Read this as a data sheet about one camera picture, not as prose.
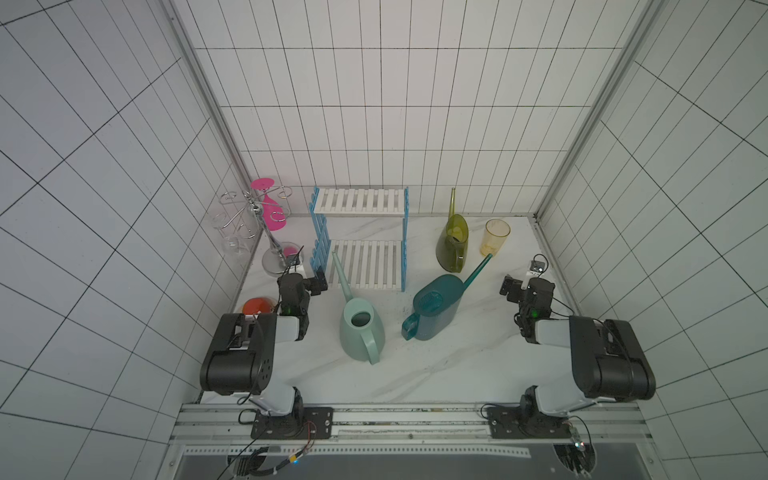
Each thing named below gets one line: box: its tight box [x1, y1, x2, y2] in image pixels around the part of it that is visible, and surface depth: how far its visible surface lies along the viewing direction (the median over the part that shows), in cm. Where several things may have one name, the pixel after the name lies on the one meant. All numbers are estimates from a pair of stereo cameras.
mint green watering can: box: [332, 251, 385, 365], surface depth 76 cm
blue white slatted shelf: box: [309, 187, 409, 292], surface depth 100 cm
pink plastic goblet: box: [250, 178, 287, 231], surface depth 95 cm
